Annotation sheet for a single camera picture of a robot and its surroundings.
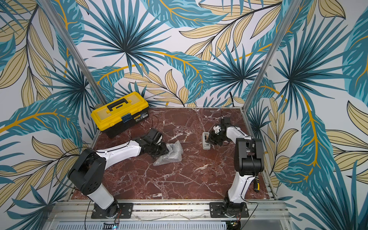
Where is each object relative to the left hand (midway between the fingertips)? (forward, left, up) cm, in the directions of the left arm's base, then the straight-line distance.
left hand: (168, 153), depth 88 cm
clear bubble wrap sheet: (-2, -5, +4) cm, 6 cm away
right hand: (+11, -26, -2) cm, 28 cm away
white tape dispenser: (+8, -24, -3) cm, 26 cm away
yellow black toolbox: (+20, +35, +11) cm, 41 cm away
